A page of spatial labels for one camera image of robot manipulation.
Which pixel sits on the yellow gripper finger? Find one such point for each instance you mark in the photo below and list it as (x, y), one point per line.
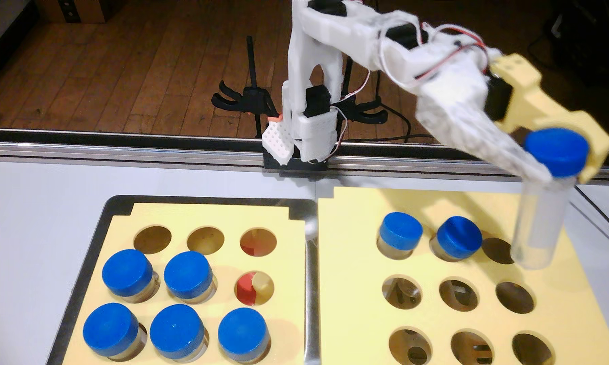
(530, 101)

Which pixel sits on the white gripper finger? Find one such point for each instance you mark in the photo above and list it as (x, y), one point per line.
(492, 144)

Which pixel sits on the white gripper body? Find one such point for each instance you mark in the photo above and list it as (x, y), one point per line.
(466, 111)

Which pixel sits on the blue capped test tube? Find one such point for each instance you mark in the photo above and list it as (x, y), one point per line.
(558, 152)
(177, 331)
(111, 329)
(400, 230)
(128, 272)
(460, 237)
(244, 334)
(188, 274)

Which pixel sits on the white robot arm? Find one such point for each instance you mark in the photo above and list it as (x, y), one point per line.
(304, 50)

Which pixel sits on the black bag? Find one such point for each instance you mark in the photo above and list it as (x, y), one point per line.
(588, 30)

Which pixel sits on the large yellow foam rack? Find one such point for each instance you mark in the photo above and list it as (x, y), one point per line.
(345, 324)

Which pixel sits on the metal tray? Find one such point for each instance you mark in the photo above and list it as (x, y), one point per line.
(313, 304)

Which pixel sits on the small yellow foam rack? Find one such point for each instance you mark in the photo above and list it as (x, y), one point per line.
(289, 304)

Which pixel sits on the red support under rack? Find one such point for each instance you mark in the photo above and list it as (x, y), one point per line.
(244, 290)

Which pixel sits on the aluminium table rail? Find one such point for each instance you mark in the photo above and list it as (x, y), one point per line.
(81, 149)

